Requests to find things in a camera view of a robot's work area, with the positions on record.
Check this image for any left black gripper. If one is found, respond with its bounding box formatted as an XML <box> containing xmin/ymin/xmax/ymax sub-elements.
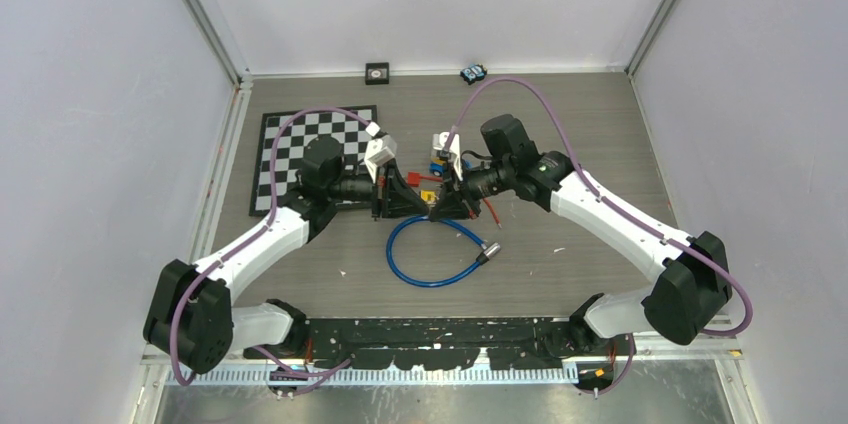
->
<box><xmin>327</xmin><ymin>159</ymin><xmax>429</xmax><ymax>223</ymax></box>

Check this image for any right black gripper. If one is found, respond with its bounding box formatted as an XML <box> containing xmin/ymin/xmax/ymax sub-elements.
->
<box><xmin>430</xmin><ymin>157</ymin><xmax>513</xmax><ymax>223</ymax></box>

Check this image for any yellow black padlock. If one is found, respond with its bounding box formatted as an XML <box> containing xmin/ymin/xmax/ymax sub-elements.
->
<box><xmin>420</xmin><ymin>190</ymin><xmax>438</xmax><ymax>205</ymax></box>

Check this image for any red cable padlock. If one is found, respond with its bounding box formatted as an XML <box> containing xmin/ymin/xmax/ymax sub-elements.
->
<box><xmin>407</xmin><ymin>172</ymin><xmax>503</xmax><ymax>229</ymax></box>

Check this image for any blue cable lock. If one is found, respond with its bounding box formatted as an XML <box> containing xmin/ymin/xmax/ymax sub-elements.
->
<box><xmin>385</xmin><ymin>215</ymin><xmax>502</xmax><ymax>289</ymax></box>

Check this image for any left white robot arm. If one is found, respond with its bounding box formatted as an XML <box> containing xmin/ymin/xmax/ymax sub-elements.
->
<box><xmin>143</xmin><ymin>132</ymin><xmax>428</xmax><ymax>375</ymax></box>

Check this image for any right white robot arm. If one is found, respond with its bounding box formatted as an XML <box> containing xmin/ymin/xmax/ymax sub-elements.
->
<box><xmin>430</xmin><ymin>114</ymin><xmax>732</xmax><ymax>355</ymax></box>

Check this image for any blue yellow toy car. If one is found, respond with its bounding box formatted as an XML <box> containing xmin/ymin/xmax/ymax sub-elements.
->
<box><xmin>429</xmin><ymin>145</ymin><xmax>471</xmax><ymax>177</ymax></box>

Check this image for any black white chessboard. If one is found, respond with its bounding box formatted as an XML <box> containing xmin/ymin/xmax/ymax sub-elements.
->
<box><xmin>249</xmin><ymin>111</ymin><xmax>370</xmax><ymax>217</ymax></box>

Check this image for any small black square box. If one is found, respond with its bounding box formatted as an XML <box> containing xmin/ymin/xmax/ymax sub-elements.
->
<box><xmin>364</xmin><ymin>62</ymin><xmax>390</xmax><ymax>85</ymax></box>

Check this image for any small blue toy car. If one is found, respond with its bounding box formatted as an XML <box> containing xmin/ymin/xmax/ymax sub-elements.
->
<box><xmin>459</xmin><ymin>63</ymin><xmax>488</xmax><ymax>85</ymax></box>

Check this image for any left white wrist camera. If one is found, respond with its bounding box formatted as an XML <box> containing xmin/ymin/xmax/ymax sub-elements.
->
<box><xmin>364</xmin><ymin>135</ymin><xmax>397</xmax><ymax>183</ymax></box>

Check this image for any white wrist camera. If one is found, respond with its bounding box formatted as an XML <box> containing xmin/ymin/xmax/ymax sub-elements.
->
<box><xmin>364</xmin><ymin>135</ymin><xmax>397</xmax><ymax>183</ymax></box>
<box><xmin>429</xmin><ymin>132</ymin><xmax>464</xmax><ymax>178</ymax></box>

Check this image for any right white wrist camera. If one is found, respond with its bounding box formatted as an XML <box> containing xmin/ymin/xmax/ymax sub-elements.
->
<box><xmin>429</xmin><ymin>132</ymin><xmax>464</xmax><ymax>178</ymax></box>

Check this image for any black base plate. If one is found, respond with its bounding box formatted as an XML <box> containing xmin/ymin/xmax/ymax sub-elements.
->
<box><xmin>242</xmin><ymin>316</ymin><xmax>637</xmax><ymax>373</ymax></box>

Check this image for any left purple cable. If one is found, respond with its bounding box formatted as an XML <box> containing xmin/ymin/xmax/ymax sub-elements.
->
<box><xmin>169</xmin><ymin>106</ymin><xmax>380</xmax><ymax>388</ymax></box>

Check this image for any purple cable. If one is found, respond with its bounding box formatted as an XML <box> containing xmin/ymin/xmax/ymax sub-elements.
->
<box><xmin>169</xmin><ymin>106</ymin><xmax>380</xmax><ymax>388</ymax></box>
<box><xmin>442</xmin><ymin>75</ymin><xmax>755</xmax><ymax>339</ymax></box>

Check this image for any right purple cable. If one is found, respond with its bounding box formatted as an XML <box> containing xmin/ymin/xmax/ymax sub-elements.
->
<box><xmin>442</xmin><ymin>75</ymin><xmax>755</xmax><ymax>339</ymax></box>

